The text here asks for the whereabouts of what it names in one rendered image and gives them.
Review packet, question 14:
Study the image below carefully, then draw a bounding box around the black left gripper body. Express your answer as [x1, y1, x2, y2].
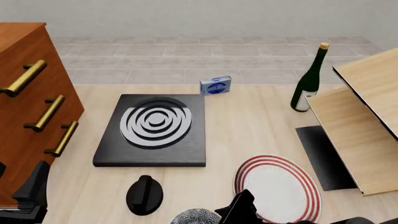
[0, 202, 48, 224]

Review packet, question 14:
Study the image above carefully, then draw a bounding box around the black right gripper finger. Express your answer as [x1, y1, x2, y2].
[214, 205, 233, 224]
[228, 189, 259, 224]

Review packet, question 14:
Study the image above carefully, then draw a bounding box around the black and white patterned bowl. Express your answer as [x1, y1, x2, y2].
[170, 208, 222, 224]

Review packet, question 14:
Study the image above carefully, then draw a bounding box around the round black stove knob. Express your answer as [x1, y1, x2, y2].
[126, 174, 164, 217]

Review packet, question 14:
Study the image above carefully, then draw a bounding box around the flat black stove plate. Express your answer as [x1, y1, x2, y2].
[92, 93, 207, 168]

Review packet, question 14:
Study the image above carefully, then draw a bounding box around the wooden cabinet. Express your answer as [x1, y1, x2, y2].
[0, 22, 85, 207]

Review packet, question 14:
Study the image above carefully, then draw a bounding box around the white plate with red rings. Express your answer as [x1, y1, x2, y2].
[233, 154, 323, 224]

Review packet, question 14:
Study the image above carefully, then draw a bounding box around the blue printed food box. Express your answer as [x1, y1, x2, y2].
[199, 75, 232, 96]

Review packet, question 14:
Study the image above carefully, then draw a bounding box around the pale wooden wine rack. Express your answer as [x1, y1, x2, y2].
[295, 47, 398, 197]

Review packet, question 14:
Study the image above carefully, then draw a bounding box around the dark green wine bottle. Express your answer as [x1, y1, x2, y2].
[290, 42, 330, 113]

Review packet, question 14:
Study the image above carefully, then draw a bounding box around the long brass drawer handle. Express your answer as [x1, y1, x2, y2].
[0, 59, 48, 98]

